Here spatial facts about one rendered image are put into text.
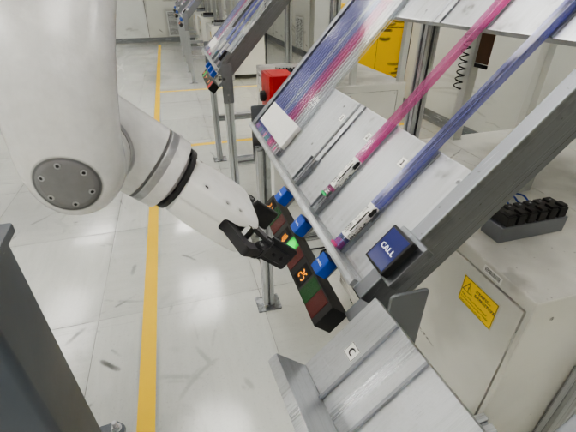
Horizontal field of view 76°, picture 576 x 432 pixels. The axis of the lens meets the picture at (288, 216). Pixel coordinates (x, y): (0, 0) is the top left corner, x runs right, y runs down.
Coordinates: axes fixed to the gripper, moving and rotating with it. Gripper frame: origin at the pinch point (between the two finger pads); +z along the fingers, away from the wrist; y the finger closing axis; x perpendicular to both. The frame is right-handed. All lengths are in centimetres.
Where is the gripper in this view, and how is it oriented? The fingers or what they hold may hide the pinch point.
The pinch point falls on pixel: (274, 236)
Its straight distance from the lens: 49.8
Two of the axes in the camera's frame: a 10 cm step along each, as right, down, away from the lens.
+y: 2.8, 5.1, -8.1
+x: 6.5, -7.3, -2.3
